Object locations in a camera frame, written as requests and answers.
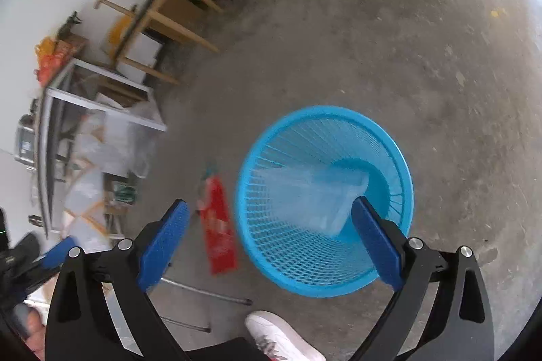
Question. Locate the steel thermos flask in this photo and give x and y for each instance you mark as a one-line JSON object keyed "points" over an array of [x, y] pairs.
{"points": [[36, 220]]}

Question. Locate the red snack packet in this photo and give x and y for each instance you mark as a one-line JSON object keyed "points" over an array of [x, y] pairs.
{"points": [[216, 225]]}

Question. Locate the clear plastic package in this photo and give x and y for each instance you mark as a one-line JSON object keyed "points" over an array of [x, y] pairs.
{"points": [[309, 195]]}

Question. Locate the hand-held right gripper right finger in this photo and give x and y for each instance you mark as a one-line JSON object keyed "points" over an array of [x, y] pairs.
{"points": [[377, 242]]}

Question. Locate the metal leg chair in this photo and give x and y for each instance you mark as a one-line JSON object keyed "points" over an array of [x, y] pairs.
{"points": [[203, 290]]}

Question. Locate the person's white shoe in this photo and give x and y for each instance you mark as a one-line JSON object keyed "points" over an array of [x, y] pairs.
{"points": [[275, 331]]}

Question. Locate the blue plastic wastebasket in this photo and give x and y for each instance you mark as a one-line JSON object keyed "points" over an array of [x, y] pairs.
{"points": [[296, 259]]}

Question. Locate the white foam box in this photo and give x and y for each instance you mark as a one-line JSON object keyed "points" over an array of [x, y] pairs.
{"points": [[142, 47]]}

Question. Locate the steel rice cooker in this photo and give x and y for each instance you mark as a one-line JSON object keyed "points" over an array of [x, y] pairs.
{"points": [[25, 140]]}

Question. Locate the white shelf table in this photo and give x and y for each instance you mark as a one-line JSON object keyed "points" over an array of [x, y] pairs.
{"points": [[44, 174]]}

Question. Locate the green packet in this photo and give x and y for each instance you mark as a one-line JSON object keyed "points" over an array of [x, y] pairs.
{"points": [[123, 193]]}

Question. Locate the yellow plastic basin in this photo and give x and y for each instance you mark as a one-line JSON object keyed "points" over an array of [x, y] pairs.
{"points": [[123, 32]]}

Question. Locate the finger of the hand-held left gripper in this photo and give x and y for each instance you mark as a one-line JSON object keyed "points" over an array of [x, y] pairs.
{"points": [[55, 257]]}

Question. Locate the person's left hand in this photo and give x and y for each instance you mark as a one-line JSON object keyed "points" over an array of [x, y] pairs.
{"points": [[37, 329]]}

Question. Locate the pile of white plastic bags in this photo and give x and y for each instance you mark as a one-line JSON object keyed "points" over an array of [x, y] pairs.
{"points": [[110, 149]]}

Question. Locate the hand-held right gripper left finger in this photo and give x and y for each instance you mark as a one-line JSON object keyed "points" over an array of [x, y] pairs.
{"points": [[167, 242]]}

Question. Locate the cardboard box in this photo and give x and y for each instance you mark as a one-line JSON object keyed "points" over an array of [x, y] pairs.
{"points": [[180, 11]]}

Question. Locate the light wooden table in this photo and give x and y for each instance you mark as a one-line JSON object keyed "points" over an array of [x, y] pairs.
{"points": [[182, 32]]}

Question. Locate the orange plastic bag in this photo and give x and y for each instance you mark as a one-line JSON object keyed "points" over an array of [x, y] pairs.
{"points": [[51, 64]]}

